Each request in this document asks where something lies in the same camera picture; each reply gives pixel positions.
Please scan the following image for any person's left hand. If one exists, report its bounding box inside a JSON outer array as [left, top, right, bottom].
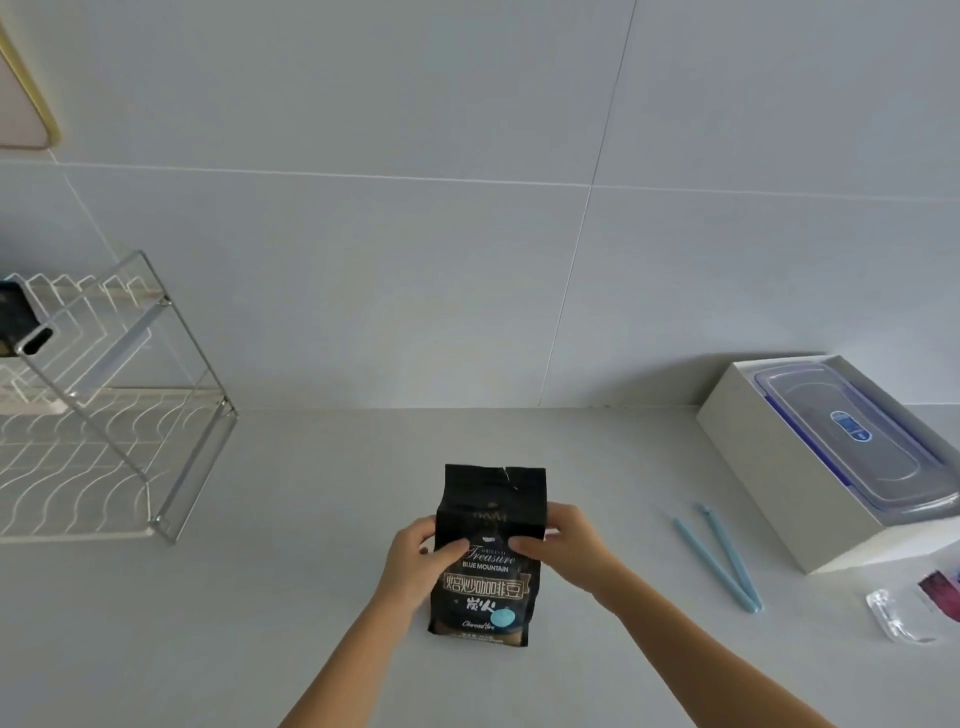
[[377, 516, 471, 613]]

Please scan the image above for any person's right hand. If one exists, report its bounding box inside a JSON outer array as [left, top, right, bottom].
[[508, 502, 621, 599]]

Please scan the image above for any black coffee bean bag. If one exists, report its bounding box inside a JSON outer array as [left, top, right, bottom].
[[428, 464, 547, 649]]

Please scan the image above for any person's right forearm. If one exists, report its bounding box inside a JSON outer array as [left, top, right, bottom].
[[592, 564, 820, 728]]

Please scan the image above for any person's left forearm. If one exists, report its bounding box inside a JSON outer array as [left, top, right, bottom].
[[277, 582, 423, 728]]

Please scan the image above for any light blue bag sealing clip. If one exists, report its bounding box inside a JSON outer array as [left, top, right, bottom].
[[672, 503, 765, 615]]

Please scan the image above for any white cardboard box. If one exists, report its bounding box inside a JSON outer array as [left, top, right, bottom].
[[696, 353, 960, 576]]

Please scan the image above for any clear blue-rimmed plastic container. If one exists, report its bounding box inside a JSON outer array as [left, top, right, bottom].
[[753, 359, 960, 514]]

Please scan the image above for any clear plastic wrapper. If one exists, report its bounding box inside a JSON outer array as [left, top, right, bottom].
[[866, 569, 960, 645]]

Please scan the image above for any dark smartphone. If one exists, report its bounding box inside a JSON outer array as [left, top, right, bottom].
[[0, 274, 57, 359]]

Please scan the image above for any gold-framed board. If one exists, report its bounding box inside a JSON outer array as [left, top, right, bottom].
[[0, 18, 63, 151]]

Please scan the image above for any white wire dish rack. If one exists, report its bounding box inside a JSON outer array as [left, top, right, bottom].
[[0, 250, 239, 546]]

